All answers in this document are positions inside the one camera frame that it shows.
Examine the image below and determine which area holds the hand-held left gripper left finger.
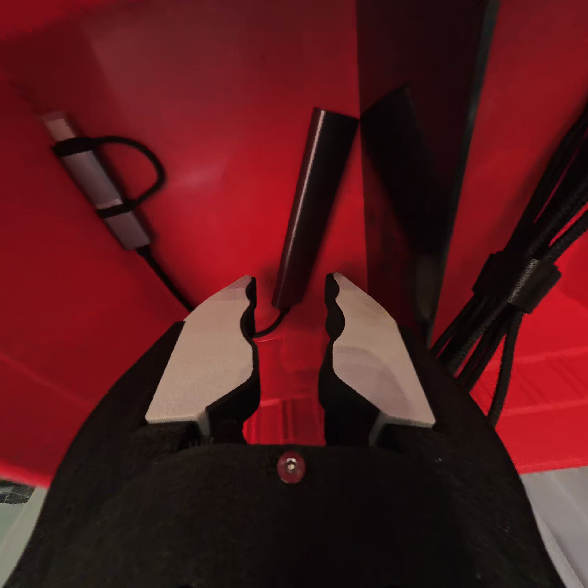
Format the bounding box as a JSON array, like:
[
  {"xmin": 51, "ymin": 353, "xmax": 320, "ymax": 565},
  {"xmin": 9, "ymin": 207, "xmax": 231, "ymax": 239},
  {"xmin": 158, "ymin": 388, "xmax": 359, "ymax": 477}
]
[{"xmin": 145, "ymin": 275, "xmax": 262, "ymax": 430}]

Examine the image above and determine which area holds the black bin divider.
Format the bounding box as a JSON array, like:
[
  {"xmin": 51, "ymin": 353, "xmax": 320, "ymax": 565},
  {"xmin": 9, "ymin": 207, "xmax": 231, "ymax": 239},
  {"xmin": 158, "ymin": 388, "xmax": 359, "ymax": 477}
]
[{"xmin": 356, "ymin": 0, "xmax": 501, "ymax": 345}]

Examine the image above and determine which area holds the red plastic bin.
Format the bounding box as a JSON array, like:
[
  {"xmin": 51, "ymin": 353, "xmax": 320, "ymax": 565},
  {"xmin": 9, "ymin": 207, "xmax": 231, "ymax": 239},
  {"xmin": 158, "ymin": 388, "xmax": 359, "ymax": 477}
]
[{"xmin": 0, "ymin": 0, "xmax": 588, "ymax": 490}]

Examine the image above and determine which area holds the black cables bundle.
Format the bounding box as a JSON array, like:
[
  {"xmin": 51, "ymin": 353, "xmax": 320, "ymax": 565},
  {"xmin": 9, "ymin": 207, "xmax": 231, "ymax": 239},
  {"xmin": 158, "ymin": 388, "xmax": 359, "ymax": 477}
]
[{"xmin": 432, "ymin": 106, "xmax": 588, "ymax": 428}]

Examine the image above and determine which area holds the black hub cable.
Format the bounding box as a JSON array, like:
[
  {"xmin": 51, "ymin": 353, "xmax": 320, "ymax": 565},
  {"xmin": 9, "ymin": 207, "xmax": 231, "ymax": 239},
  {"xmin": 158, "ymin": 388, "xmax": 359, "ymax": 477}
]
[{"xmin": 39, "ymin": 110, "xmax": 291, "ymax": 341}]

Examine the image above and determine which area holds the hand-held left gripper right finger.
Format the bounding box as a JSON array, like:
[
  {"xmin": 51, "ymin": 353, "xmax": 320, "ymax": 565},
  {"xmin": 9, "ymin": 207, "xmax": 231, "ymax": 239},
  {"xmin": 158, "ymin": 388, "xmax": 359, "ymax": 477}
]
[{"xmin": 318, "ymin": 272, "xmax": 436, "ymax": 430}]

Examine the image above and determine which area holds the grey usb hub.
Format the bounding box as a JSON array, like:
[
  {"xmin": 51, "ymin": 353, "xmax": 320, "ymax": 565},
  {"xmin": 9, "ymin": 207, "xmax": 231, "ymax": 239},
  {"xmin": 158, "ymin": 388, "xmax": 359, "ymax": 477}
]
[{"xmin": 271, "ymin": 108, "xmax": 360, "ymax": 309}]

